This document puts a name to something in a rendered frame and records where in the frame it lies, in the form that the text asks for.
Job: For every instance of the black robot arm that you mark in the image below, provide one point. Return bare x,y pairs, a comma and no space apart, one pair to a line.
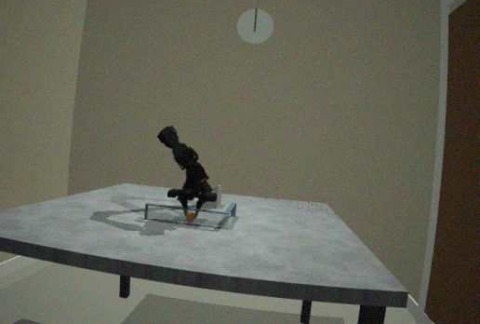
185,159

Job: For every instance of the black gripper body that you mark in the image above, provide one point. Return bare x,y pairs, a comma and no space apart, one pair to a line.
208,197

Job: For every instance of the low clear corner walls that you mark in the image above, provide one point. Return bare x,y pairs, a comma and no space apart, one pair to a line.
190,217

